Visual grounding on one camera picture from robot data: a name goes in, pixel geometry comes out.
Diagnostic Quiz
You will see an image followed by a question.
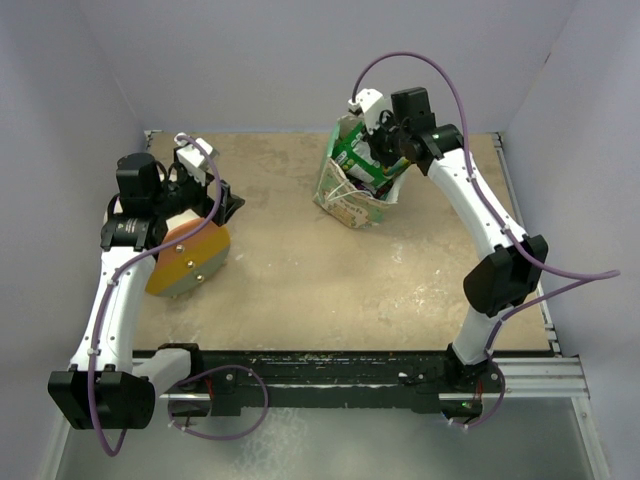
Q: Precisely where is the green paper gift bag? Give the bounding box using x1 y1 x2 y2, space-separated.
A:
313 115 408 229

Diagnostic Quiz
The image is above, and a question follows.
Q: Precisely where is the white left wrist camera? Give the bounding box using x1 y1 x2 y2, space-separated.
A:
173 132 210 186

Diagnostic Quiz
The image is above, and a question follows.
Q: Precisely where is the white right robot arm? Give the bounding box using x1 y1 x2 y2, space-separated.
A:
352 87 548 391

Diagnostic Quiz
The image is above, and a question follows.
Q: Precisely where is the white orange toy drawer box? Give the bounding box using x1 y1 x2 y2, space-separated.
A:
102 194 232 300

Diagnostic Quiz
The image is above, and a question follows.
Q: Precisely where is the green snack packet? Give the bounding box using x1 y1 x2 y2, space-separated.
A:
332 122 409 191

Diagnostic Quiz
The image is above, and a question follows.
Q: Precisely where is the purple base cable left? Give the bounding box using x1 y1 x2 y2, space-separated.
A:
166 366 271 442

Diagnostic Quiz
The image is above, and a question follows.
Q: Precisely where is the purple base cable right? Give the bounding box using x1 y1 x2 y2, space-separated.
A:
446 359 509 430

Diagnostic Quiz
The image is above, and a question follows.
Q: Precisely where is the purple Fox's bag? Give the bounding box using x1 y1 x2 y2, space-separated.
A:
354 182 393 201

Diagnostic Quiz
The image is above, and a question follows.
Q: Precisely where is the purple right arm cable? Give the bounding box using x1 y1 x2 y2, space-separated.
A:
352 51 622 361

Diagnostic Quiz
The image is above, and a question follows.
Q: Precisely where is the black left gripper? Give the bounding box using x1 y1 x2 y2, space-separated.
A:
151 163 243 225

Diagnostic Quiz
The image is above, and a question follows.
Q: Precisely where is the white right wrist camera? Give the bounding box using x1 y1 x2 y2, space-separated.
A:
348 88 388 135

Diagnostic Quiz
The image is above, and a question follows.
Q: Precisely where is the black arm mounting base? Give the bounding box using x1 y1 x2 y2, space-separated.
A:
167 349 506 418

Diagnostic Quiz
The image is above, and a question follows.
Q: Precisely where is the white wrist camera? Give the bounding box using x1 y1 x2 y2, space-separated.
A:
173 132 210 186
348 88 388 135

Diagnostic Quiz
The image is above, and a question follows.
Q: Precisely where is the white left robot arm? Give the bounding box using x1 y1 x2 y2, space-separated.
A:
48 147 244 430

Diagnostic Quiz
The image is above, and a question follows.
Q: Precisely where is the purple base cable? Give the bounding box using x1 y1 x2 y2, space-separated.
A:
166 366 271 442
446 359 509 430

